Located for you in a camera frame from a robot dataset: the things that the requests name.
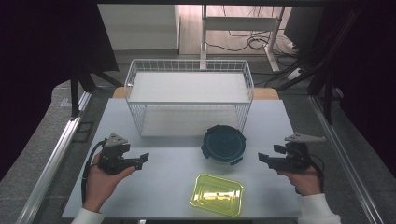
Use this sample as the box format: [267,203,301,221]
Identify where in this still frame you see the person's right hand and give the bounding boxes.
[277,166,323,197]

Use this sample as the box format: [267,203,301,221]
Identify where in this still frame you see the aluminium frame rail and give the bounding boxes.
[15,91,93,224]
[309,94,387,224]

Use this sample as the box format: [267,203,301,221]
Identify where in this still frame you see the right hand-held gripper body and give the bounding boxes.
[274,132,327,174]

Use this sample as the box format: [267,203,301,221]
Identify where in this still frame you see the white desk frame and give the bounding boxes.
[200,4,286,73]

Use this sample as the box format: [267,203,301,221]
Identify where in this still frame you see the white wire two-tier rack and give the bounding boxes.
[123,59,255,138]

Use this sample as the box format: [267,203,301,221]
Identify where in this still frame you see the person's left hand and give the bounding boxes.
[83,152,137,213]

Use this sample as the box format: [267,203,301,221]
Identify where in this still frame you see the wooden board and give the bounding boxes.
[111,87,280,101]

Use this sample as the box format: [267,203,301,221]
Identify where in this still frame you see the black floor cables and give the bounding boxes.
[206,5,301,54]

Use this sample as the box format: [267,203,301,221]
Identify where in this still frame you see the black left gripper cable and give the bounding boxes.
[80,139,107,206]

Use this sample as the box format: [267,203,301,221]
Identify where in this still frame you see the round container with dark lid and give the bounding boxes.
[200,124,247,166]

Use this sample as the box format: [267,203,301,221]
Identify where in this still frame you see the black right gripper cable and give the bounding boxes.
[307,153,326,194]

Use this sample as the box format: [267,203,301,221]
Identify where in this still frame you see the black stand legs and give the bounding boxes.
[276,8,362,126]
[69,62,124,121]

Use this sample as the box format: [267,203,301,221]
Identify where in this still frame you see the yellow-green transparent plastic container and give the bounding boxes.
[189,173,245,217]

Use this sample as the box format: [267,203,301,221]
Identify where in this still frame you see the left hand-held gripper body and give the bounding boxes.
[98,133,132,175]

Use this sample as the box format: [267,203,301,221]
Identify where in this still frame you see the white cabinet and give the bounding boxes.
[97,3,181,51]

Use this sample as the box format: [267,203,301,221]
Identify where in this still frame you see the dark curtain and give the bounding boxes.
[0,0,120,181]
[320,0,396,178]

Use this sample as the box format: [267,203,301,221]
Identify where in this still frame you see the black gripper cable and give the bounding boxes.
[307,153,326,194]
[80,139,107,206]

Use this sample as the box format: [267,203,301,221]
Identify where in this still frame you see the white power strip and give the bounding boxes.
[286,67,304,81]

